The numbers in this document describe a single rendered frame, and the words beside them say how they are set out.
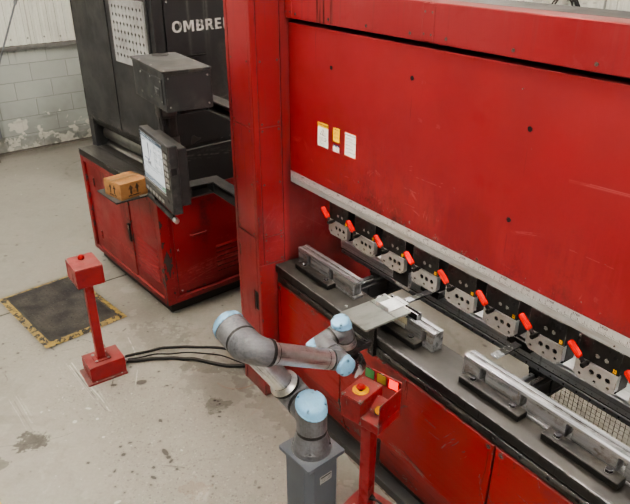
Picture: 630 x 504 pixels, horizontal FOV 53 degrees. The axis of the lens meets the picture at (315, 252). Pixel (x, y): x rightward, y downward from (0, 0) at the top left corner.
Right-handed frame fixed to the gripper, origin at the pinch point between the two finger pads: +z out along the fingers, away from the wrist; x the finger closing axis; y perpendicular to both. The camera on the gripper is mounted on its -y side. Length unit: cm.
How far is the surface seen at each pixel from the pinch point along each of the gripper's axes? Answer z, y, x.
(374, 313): -1.9, -27.9, -11.5
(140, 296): 103, -26, -254
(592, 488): 2, 0, 95
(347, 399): 9.6, 9.5, -2.0
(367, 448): 36.1, 13.6, 5.7
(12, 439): 55, 105, -178
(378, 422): 12.7, 10.6, 14.1
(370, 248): -16, -51, -27
